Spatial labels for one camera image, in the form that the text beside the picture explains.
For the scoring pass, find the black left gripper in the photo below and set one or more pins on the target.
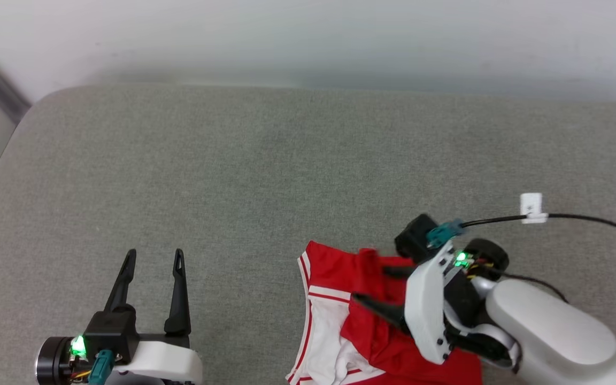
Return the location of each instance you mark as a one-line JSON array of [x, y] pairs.
[[110, 329]]

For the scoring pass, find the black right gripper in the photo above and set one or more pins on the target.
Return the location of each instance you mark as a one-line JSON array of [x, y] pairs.
[[466, 305]]

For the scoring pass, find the red white basketball jersey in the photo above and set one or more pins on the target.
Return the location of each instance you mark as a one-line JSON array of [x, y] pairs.
[[372, 331]]

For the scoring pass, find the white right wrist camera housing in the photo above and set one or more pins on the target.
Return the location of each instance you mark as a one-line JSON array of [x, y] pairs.
[[425, 305]]

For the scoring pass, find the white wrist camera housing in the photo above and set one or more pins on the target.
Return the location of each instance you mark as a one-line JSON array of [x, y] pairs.
[[425, 305], [163, 362]]

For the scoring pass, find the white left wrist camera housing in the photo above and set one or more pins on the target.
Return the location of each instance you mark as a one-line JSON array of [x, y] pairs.
[[163, 362]]

